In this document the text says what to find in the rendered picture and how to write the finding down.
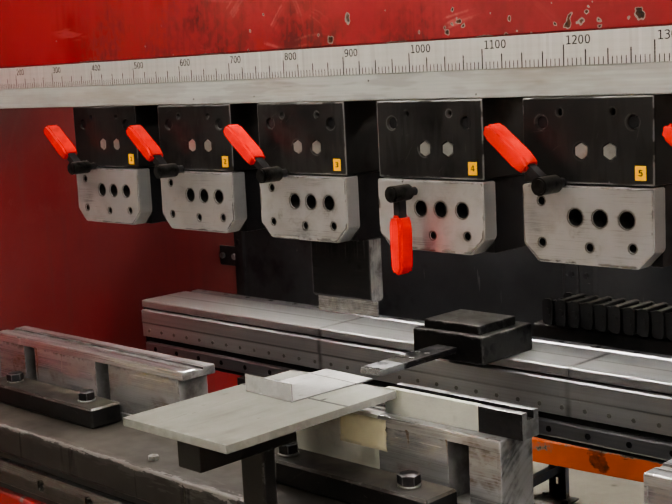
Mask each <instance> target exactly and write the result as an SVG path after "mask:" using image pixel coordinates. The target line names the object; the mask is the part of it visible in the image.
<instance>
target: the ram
mask: <svg viewBox="0 0 672 504"><path fill-rule="evenodd" d="M669 25H672V0H0V68H16V67H31V66H47V65H63V64H78V63H94V62H109V61H125V60H140V59H156V58H171V57H187V56H202V55H218V54H233V53H249V52H265V51H280V50H296V49H311V48H327V47H342V46H358V45H373V44H389V43H404V42H420V41H436V40H451V39H467V38H482V37H498V36H513V35H529V34H544V33H560V32H575V31H591V30H607V29H622V28H638V27H653V26H669ZM656 94H672V61H661V62H637V63H614V64H590V65H566V66H542V67H519V68H495V69H471V70H448V71H424V72H400V73H376V74H353V75H329V76H305V77H281V78H258V79H234V80H210V81H187V82H163V83H139V84H115V85H92V86H68V87H44V88H20V89H0V109H8V108H54V107H100V106H147V105H193V104H239V103H286V102H332V101H378V100H425V99H471V98H517V97H564V96H610V95H656Z"/></svg>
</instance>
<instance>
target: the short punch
mask: <svg viewBox="0 0 672 504"><path fill-rule="evenodd" d="M310 243H311V262H312V281H313V293H314V294H315V295H318V296H319V309H321V310H328V311H335V312H342V313H349V314H356V315H363V316H370V317H377V318H379V308H378V301H381V300H382V299H383V282H382V260H381V238H374V239H369V240H364V241H346V242H341V243H331V242H319V241H310Z"/></svg>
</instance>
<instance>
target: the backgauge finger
mask: <svg viewBox="0 0 672 504"><path fill-rule="evenodd" d="M424 321H425V325H422V326H418V327H415V328H414V329H413V333H414V351H412V352H409V353H406V354H402V355H399V356H395V357H392V358H389V359H385V360H382V361H378V362H375V363H372V364H368V365H365V366H362V367H360V373H364V374H369V375H375V376H380V377H381V376H384V375H387V374H391V373H394V372H397V371H400V370H404V369H407V368H410V367H413V366H417V365H420V364H423V363H426V362H430V361H433V360H436V359H439V358H441V359H447V360H453V361H459V362H465V363H471V364H477V365H486V364H489V363H492V362H495V361H498V360H501V359H504V358H507V357H510V356H513V355H516V354H519V353H522V352H526V351H529V350H531V349H532V326H531V323H527V322H520V321H515V316H511V315H503V314H496V313H488V312H480V311H472V310H465V309H459V310H455V311H452V312H448V313H444V314H441V315H437V316H433V317H430V318H426V319H425V320H424Z"/></svg>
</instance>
